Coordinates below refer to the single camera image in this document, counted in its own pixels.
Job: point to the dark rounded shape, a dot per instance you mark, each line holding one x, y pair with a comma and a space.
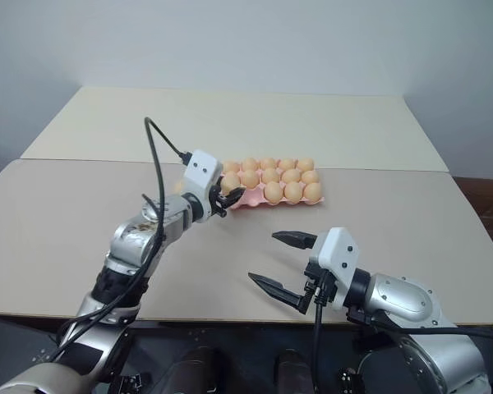
199, 371
293, 371

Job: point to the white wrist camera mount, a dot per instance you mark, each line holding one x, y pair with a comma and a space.
337, 254
201, 168

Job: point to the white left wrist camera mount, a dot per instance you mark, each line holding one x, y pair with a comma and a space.
201, 168

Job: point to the pink egg tray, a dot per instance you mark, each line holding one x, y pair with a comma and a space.
250, 197

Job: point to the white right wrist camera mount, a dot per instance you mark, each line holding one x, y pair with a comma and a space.
337, 254

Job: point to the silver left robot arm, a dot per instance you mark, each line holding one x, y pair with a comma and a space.
127, 242

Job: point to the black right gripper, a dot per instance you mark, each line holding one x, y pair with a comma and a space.
321, 289

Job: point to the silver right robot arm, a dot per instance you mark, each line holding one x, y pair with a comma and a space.
402, 295

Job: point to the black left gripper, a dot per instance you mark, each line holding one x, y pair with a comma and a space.
214, 202

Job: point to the brown egg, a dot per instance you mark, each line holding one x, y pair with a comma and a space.
290, 176
230, 166
312, 191
268, 163
270, 176
249, 179
293, 191
273, 191
230, 181
310, 177
250, 164
287, 164
305, 164

